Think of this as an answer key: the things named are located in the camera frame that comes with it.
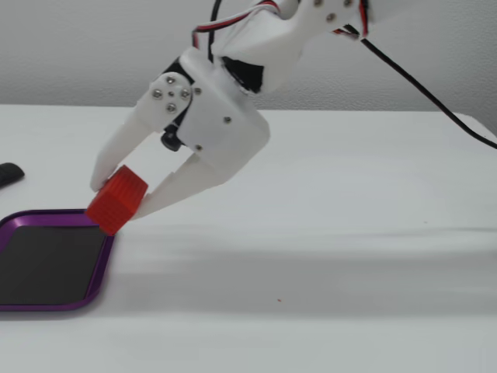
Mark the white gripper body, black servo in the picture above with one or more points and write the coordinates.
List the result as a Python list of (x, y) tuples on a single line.
[(223, 130)]

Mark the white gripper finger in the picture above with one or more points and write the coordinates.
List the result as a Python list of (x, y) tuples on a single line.
[(132, 132), (182, 186)]

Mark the red textured rectangular block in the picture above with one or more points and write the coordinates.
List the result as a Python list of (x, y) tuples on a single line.
[(116, 202)]

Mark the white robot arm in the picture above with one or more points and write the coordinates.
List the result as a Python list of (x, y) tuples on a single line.
[(279, 39)]

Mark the small black mounted part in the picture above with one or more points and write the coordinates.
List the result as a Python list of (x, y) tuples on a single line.
[(171, 140)]

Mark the black rounded object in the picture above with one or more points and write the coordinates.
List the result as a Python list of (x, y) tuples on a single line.
[(9, 173)]

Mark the purple metal tray, black liner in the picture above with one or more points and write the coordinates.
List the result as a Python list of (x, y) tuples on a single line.
[(46, 268)]

